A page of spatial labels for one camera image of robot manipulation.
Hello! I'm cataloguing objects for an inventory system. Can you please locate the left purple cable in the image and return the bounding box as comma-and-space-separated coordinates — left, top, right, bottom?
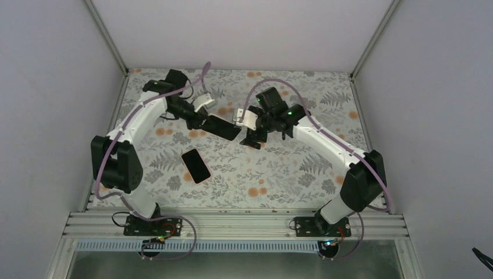
94, 61, 212, 261

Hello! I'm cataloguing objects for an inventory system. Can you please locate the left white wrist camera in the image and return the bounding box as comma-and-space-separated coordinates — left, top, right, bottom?
192, 95, 216, 112

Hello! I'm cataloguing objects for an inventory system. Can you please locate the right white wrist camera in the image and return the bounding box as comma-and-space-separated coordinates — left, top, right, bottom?
233, 109, 258, 131

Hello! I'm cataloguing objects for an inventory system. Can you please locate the purple cable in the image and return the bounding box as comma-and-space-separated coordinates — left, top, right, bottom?
94, 61, 212, 261
241, 78, 393, 261

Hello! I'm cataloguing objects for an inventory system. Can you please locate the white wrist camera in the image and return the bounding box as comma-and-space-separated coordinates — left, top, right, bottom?
192, 95, 216, 112
233, 109, 258, 131

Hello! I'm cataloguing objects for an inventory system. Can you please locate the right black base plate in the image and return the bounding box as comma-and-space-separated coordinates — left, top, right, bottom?
291, 216, 352, 237

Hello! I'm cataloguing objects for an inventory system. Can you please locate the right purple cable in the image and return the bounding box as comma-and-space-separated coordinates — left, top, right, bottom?
241, 78, 393, 261

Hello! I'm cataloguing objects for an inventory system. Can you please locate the aluminium rail frame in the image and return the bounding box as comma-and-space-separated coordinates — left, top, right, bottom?
48, 208, 422, 278

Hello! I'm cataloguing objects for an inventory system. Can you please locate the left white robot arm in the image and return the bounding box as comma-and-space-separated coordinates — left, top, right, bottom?
91, 63, 210, 235

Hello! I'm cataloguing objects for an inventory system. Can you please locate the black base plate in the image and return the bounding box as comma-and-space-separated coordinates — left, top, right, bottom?
291, 216, 352, 237
123, 214, 183, 237

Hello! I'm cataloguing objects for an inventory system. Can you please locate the black phone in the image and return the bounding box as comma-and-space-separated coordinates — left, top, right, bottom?
201, 115, 241, 141

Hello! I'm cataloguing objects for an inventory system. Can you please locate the floral patterned mat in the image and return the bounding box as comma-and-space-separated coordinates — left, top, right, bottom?
137, 70, 367, 209

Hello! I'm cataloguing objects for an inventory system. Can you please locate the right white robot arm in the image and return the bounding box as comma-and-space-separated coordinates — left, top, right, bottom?
233, 87, 386, 237

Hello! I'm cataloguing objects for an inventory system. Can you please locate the phone in pink case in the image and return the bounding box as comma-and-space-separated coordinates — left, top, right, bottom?
181, 149, 212, 184

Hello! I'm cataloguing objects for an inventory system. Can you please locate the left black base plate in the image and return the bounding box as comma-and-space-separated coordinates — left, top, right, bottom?
123, 214, 183, 237

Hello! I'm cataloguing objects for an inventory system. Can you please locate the black object at corner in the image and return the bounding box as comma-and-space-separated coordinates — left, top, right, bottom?
471, 247, 493, 271

